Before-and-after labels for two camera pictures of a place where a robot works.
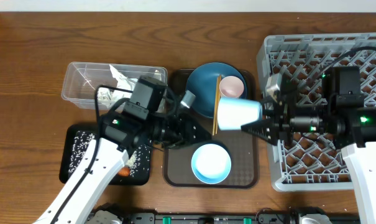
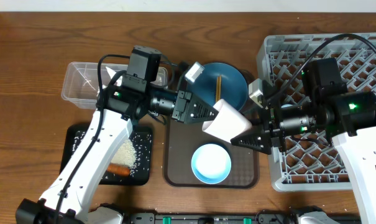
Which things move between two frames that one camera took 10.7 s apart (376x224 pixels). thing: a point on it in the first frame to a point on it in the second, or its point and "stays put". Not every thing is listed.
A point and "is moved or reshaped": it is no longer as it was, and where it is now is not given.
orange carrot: x=124 y=172 stays put
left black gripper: x=188 y=132 to x=184 y=112
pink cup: x=232 y=86 to x=230 y=124
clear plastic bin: x=81 y=79 stays put
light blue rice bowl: x=211 y=163 stays put
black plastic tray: x=74 y=139 stays put
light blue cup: x=233 y=113 is moved or reshaped
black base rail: x=265 y=217 stays put
